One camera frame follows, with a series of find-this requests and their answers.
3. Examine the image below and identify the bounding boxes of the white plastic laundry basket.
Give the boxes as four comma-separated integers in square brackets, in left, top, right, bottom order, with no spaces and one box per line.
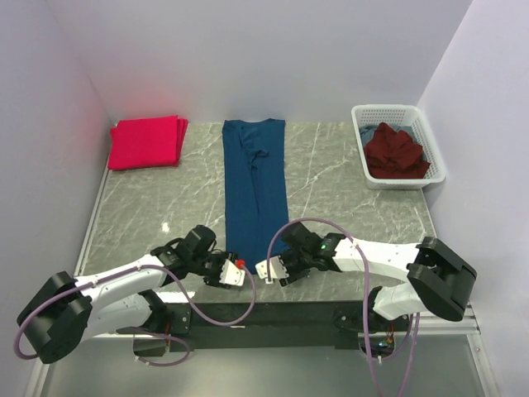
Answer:
[350,104,446,190]

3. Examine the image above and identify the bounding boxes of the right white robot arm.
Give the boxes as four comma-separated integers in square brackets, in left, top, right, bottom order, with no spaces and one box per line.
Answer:
[276,222,477,330]

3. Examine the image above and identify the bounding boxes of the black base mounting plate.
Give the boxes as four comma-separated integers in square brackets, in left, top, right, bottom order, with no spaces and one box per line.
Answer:
[114,301,414,353]

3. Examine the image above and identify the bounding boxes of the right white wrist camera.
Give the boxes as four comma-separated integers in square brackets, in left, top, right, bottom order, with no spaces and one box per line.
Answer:
[255,256,288,285]

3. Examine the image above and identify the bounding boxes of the blue polo t shirt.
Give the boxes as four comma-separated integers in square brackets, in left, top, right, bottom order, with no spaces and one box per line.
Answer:
[222,119,288,274]

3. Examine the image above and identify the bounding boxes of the grey blue t shirt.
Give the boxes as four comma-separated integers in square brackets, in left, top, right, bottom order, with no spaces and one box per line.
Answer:
[359,124,417,146]

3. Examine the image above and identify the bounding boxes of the dark red t shirt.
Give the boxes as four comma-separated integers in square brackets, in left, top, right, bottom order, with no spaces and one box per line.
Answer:
[363,122,430,179]

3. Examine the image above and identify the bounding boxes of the folded red t shirt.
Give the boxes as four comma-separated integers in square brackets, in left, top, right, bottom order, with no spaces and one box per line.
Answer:
[107,115,188,170]

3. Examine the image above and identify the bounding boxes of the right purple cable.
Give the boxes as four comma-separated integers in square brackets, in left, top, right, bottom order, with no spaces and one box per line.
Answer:
[266,218,422,397]

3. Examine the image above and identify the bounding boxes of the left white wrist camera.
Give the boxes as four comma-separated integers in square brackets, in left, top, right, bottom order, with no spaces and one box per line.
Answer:
[219,259,245,289]

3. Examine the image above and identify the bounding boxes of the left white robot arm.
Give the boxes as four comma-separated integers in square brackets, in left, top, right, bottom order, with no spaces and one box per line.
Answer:
[16,225,245,364]

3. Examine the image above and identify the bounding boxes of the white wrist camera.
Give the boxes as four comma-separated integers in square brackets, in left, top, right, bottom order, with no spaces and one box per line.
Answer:
[219,259,245,289]
[255,256,288,285]

